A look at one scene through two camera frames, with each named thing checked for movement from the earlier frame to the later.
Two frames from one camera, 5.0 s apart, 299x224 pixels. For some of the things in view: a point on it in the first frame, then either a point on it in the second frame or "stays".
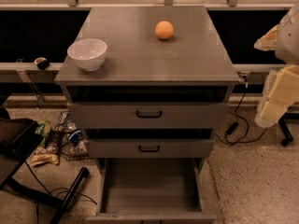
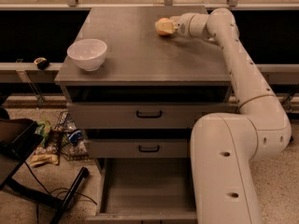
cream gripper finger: (268, 41) → (182, 26)
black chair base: (19, 139) stays
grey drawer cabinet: (152, 109) stays
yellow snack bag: (42, 155) stays
